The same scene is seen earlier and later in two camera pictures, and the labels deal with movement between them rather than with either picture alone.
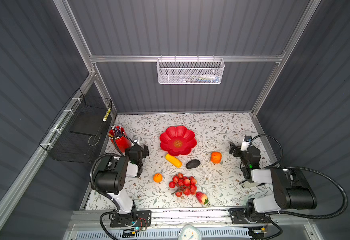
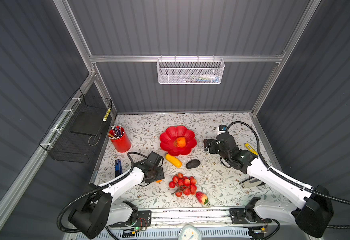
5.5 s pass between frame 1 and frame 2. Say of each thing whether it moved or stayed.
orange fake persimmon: moved
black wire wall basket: stayed
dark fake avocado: stayed
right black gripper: moved
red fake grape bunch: stayed
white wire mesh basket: stayed
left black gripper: moved
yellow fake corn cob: stayed
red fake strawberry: stayed
